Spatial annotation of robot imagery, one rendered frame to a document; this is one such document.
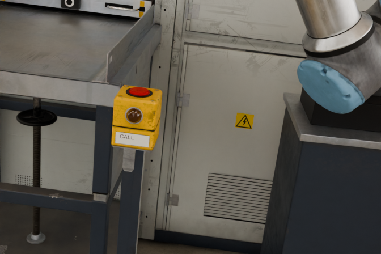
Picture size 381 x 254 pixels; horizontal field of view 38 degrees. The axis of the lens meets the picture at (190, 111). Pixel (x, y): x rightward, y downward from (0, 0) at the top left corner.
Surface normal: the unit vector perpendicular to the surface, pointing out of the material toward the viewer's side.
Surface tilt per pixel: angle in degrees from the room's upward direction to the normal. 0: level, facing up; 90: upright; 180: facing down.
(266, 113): 90
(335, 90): 126
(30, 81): 90
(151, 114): 90
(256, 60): 90
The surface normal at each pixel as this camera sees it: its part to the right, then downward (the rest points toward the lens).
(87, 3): -0.09, 0.34
